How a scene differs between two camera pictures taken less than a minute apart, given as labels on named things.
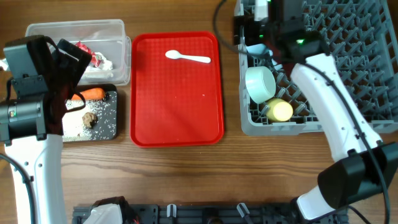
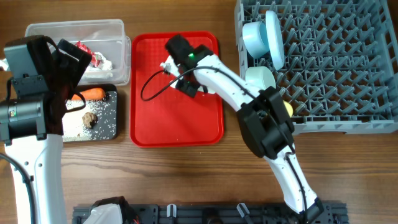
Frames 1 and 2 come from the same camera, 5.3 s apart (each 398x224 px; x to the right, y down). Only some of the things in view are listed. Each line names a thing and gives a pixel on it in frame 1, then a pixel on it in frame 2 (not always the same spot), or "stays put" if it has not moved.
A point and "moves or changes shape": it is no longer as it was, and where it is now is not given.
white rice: (105, 129) stays put
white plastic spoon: (175, 55) moves or changes shape
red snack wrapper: (95, 60) stays put
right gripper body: (253, 33) -> (187, 86)
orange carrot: (93, 94) stays put
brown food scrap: (89, 119) stays put
